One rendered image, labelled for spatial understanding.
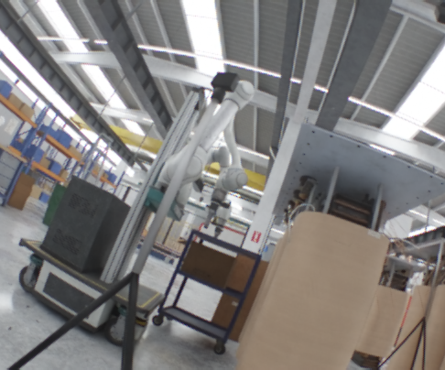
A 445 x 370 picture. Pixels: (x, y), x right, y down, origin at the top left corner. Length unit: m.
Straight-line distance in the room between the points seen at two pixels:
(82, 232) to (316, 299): 1.32
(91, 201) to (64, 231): 0.25
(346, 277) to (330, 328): 0.22
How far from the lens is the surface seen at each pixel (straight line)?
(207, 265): 2.38
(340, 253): 1.22
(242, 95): 1.70
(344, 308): 1.23
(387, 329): 4.15
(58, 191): 5.39
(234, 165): 1.64
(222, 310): 3.01
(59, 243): 1.82
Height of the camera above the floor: 0.72
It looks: 15 degrees up
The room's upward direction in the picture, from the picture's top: 23 degrees clockwise
